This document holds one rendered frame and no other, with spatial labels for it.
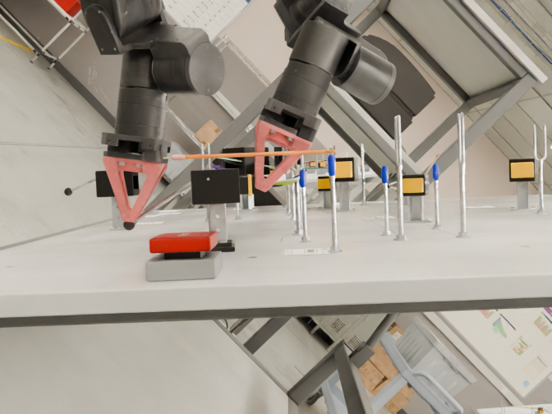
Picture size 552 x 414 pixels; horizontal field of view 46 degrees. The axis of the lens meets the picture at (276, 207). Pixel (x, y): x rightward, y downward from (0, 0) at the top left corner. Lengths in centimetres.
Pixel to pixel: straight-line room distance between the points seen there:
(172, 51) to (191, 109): 756
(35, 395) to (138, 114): 36
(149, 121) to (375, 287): 37
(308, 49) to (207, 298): 37
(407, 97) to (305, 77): 109
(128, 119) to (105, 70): 776
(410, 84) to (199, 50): 118
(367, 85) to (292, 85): 10
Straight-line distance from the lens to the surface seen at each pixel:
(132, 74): 76
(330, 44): 76
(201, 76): 71
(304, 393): 171
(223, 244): 70
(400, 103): 183
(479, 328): 887
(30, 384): 86
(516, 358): 913
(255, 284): 49
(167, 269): 52
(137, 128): 75
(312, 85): 75
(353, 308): 63
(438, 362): 461
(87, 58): 859
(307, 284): 48
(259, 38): 831
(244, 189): 75
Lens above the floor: 120
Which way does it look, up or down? 3 degrees down
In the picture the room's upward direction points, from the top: 46 degrees clockwise
